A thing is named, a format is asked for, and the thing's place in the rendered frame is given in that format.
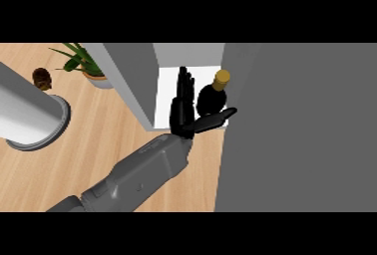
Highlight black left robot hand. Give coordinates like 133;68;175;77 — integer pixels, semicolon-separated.
169;66;240;140

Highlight black wine bottle gold cap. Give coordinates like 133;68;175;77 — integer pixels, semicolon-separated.
194;69;232;118

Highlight grey cabinet with white inside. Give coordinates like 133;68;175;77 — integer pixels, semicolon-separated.
80;43;229;132

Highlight dark grey cabinet door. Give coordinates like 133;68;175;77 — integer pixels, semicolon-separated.
213;43;377;213

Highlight green potted plant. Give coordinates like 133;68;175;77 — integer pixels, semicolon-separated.
48;43;116;91

